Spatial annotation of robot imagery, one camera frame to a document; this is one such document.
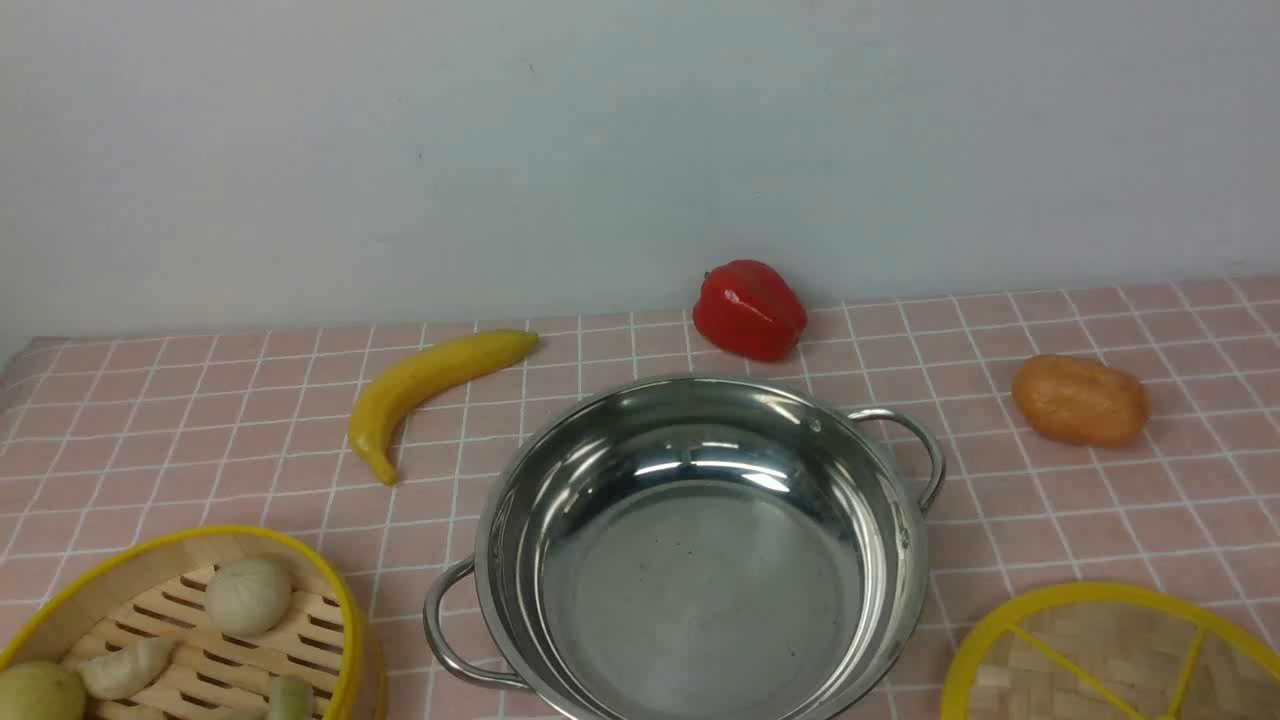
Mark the pale green toy dumpling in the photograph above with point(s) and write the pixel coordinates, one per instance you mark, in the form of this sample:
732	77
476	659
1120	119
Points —
290	698

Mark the yellow bamboo steamer basket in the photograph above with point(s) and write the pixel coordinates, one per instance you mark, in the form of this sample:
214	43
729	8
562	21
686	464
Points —
158	589

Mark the green-white round bun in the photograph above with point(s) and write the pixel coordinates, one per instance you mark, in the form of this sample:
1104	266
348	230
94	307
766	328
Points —
42	690

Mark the red toy bell pepper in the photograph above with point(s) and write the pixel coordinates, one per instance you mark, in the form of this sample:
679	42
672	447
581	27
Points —
746	308

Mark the orange toy potato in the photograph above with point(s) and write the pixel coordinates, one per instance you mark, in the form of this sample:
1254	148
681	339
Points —
1080	401

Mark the pink checkered tablecloth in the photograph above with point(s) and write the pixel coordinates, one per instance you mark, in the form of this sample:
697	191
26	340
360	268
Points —
109	441

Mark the white round steamed bun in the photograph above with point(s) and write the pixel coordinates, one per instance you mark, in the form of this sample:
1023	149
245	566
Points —
248	597

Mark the yellow woven steamer lid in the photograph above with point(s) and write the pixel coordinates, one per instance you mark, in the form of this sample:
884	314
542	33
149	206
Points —
1097	650

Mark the stainless steel pot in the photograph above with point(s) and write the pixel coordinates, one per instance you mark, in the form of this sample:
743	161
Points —
697	547

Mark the yellow toy banana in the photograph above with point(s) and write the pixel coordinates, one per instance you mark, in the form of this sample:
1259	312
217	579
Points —
389	398

